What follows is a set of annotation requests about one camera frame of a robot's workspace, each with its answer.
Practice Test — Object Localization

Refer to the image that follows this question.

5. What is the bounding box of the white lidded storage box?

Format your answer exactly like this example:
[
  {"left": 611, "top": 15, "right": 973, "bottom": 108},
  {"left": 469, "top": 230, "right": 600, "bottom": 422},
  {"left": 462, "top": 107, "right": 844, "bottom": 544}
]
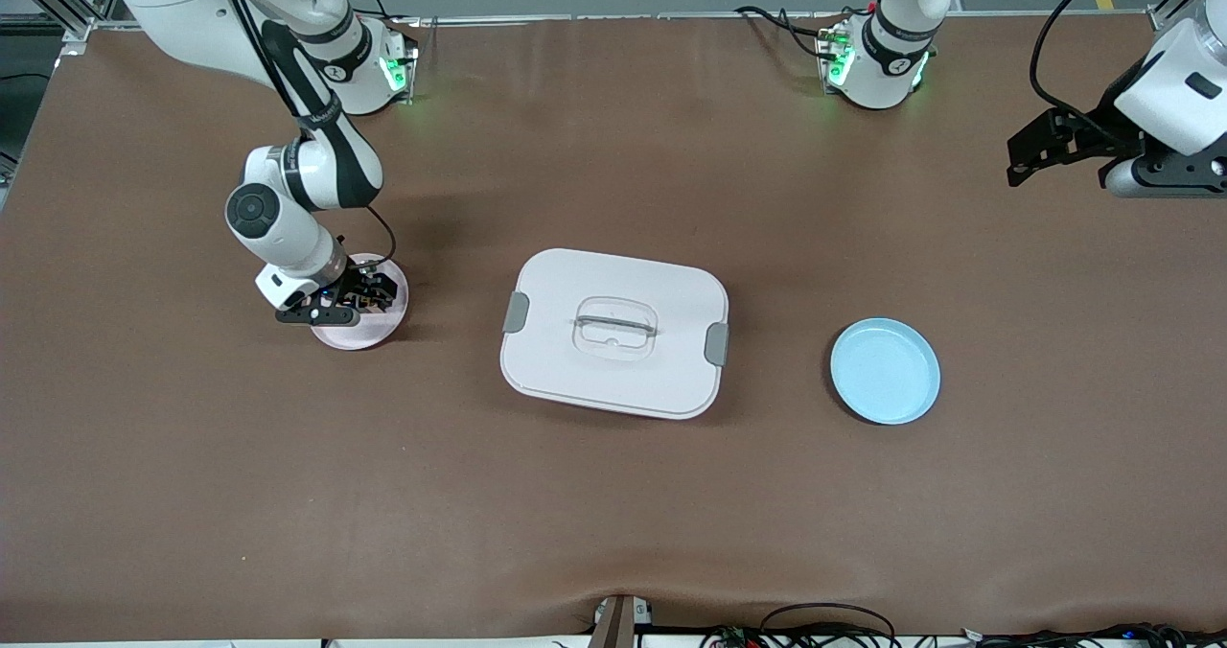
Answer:
[{"left": 499, "top": 247, "right": 730, "bottom": 421}]

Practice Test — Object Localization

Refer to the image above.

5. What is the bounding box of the pink round plate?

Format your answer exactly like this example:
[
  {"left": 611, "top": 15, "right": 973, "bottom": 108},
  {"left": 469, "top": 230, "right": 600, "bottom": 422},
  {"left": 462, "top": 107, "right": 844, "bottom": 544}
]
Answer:
[{"left": 309, "top": 253, "right": 410, "bottom": 352}]

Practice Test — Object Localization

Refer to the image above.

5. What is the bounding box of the light blue round plate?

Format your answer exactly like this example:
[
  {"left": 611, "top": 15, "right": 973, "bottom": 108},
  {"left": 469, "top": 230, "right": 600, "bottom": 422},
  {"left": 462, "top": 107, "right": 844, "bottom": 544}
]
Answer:
[{"left": 830, "top": 317, "right": 942, "bottom": 426}]

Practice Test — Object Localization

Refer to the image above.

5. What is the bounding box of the metal mount bracket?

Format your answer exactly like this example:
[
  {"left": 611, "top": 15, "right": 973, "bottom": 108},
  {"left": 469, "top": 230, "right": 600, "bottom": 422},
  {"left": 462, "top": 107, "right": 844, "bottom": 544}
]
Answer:
[{"left": 588, "top": 593, "right": 655, "bottom": 648}]

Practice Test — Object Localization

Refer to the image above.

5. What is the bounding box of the black cable bundle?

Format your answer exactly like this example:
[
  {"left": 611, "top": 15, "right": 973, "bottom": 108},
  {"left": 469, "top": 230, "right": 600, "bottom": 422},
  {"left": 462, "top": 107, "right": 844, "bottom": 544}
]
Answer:
[
  {"left": 959, "top": 621, "right": 1227, "bottom": 648},
  {"left": 698, "top": 602, "right": 902, "bottom": 648}
]

